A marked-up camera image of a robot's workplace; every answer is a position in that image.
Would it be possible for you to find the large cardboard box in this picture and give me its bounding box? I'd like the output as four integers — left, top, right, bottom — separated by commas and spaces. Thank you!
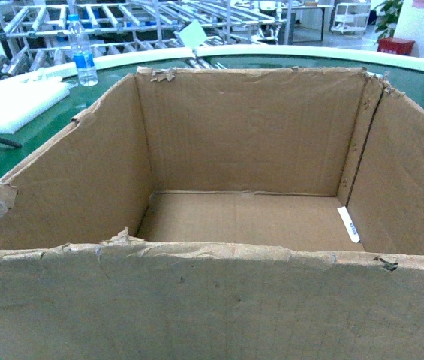
0, 66, 424, 360

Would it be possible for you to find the white paper label sticker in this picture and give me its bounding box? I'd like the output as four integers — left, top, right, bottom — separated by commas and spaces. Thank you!
337, 206, 361, 244

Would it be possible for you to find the pale green tilted card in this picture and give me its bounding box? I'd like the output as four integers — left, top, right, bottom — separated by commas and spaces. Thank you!
174, 19, 207, 49

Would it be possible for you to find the clear plastic water bottle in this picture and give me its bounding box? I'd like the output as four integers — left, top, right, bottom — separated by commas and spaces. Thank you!
68, 14, 98, 87

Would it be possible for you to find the white wheeled cart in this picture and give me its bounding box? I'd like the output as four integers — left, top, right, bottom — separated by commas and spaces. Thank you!
330, 1, 371, 35

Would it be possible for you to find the red plastic crate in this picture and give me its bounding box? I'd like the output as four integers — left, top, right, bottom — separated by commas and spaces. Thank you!
377, 37, 415, 56

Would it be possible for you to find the white foam sheet stack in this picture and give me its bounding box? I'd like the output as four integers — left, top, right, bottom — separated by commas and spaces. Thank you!
0, 76, 79, 134

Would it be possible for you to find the green potted plant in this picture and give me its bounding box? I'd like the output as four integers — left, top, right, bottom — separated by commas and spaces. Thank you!
373, 0, 404, 42

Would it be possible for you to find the metal roller rack shelving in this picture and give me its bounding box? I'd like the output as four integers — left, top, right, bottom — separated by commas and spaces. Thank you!
0, 1, 295, 80

